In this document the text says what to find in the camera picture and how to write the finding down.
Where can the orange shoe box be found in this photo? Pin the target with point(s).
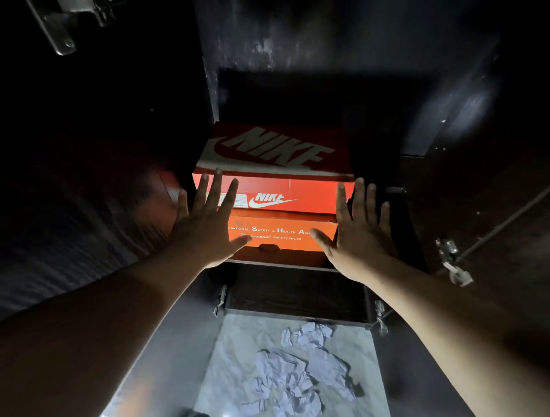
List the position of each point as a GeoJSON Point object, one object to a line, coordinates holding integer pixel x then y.
{"type": "Point", "coordinates": [296, 245]}

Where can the red and white shoe box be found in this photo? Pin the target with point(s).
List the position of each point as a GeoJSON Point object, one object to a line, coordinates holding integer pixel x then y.
{"type": "Point", "coordinates": [309, 197]}

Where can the person's right forearm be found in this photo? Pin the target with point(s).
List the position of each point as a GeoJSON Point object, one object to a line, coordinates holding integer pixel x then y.
{"type": "Point", "coordinates": [451, 335]}

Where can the person's right hand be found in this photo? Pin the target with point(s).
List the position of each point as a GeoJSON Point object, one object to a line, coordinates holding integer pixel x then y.
{"type": "Point", "coordinates": [361, 245]}

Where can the white paper pile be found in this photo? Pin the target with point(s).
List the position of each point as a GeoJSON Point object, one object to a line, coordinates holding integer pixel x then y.
{"type": "Point", "coordinates": [301, 369]}

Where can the person's left forearm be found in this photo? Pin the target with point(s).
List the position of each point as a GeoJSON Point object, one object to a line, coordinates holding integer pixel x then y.
{"type": "Point", "coordinates": [86, 335]}

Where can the silver cabinet hinge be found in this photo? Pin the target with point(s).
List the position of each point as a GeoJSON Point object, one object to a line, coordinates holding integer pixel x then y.
{"type": "Point", "coordinates": [457, 272]}
{"type": "Point", "coordinates": [220, 300]}
{"type": "Point", "coordinates": [60, 38]}
{"type": "Point", "coordinates": [381, 318]}

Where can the dark wooden cabinet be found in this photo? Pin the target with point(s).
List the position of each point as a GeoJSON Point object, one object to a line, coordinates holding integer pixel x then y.
{"type": "Point", "coordinates": [301, 292]}

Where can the person's left hand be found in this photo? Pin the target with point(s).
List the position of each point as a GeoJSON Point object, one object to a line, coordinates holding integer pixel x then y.
{"type": "Point", "coordinates": [206, 236]}

